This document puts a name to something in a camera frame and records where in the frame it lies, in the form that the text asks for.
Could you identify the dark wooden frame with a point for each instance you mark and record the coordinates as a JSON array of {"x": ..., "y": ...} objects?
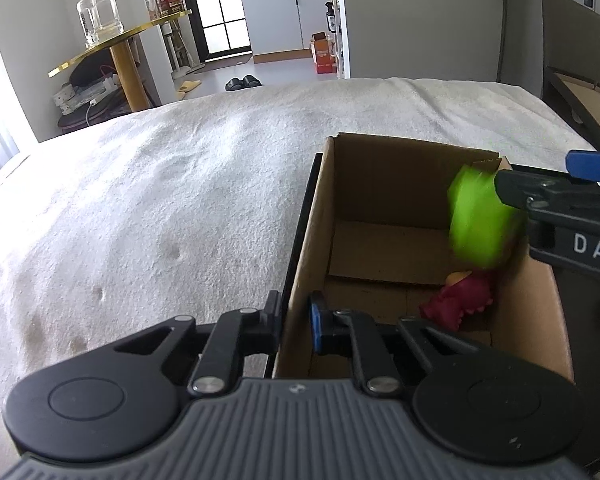
[{"x": 587, "y": 102}]

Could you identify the black framed glass door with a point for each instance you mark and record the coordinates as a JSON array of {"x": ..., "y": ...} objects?
[{"x": 220, "y": 10}]

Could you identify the brown cardboard box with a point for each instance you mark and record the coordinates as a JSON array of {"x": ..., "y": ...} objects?
[{"x": 320, "y": 240}]

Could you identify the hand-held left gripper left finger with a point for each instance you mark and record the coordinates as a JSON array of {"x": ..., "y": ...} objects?
[{"x": 272, "y": 320}]

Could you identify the white upright appliance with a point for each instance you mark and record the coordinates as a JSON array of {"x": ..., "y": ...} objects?
[{"x": 171, "y": 45}]

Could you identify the black slipper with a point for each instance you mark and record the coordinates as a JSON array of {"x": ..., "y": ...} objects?
[
  {"x": 251, "y": 80},
  {"x": 234, "y": 85}
]

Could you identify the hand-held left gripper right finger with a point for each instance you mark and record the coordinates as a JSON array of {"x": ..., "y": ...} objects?
[{"x": 317, "y": 327}]

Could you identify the dark spray bottle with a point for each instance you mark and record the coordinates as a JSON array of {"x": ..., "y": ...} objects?
[{"x": 332, "y": 20}]

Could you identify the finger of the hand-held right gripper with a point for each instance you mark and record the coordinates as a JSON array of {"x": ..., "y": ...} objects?
[
  {"x": 595, "y": 167},
  {"x": 512, "y": 187}
]

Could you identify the white fluffy blanket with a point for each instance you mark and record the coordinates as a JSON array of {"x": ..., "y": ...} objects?
[{"x": 155, "y": 210}]

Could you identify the orange cardboard box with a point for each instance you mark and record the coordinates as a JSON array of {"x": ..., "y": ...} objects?
[{"x": 324, "y": 57}]

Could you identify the red dress doll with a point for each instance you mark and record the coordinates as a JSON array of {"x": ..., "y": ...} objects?
[{"x": 455, "y": 300}]

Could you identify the clear glass jar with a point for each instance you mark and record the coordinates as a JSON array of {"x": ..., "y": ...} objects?
[{"x": 97, "y": 10}]

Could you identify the white power strip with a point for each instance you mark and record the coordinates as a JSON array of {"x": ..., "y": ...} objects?
[{"x": 80, "y": 94}]

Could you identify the black bag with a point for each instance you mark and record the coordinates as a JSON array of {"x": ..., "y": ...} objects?
[{"x": 92, "y": 67}]

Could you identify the gold round side table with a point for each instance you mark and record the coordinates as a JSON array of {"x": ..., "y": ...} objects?
[{"x": 130, "y": 75}]

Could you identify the brown padded headboard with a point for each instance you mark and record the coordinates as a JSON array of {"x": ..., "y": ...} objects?
[{"x": 575, "y": 35}]

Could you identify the green hexagonal container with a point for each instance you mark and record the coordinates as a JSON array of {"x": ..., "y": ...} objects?
[{"x": 480, "y": 220}]

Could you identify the white kitchen cabinet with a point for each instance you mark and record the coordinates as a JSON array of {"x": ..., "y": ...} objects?
[{"x": 275, "y": 20}]

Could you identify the beige slipper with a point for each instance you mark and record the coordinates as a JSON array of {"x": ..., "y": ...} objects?
[
  {"x": 192, "y": 83},
  {"x": 182, "y": 89}
]

